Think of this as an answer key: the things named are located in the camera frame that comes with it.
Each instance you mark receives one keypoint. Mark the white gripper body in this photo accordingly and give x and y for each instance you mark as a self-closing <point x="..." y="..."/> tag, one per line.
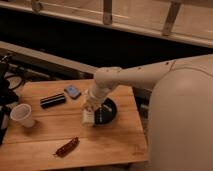
<point x="94" y="97"/>

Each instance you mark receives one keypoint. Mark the translucent plastic cup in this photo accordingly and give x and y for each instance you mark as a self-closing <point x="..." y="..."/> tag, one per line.
<point x="22" y="114"/>

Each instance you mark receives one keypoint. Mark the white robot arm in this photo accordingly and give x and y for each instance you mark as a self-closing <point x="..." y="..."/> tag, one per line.
<point x="180" y="126"/>

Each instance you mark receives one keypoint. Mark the black ceramic bowl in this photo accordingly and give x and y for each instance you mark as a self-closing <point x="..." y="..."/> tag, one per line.
<point x="106" y="113"/>

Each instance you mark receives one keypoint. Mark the small blue block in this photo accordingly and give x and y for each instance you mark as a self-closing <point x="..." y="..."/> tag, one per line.
<point x="72" y="91"/>

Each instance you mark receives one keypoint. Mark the black rectangular bar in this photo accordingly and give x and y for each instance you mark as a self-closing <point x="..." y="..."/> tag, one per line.
<point x="52" y="100"/>

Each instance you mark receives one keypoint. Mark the metal bracket middle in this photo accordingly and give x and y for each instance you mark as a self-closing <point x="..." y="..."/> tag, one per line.
<point x="107" y="12"/>

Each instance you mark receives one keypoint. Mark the metal bracket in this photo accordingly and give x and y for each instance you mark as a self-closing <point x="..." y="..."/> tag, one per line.
<point x="107" y="12"/>
<point x="172" y="14"/>
<point x="36" y="5"/>

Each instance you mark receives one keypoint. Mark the black camera tripod stand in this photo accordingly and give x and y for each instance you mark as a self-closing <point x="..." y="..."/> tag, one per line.
<point x="7" y="97"/>

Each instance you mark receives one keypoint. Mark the metal bracket left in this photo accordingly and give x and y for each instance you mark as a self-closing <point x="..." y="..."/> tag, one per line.
<point x="36" y="5"/>

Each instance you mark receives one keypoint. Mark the metal bracket right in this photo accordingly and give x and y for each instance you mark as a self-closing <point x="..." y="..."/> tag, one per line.
<point x="172" y="14"/>

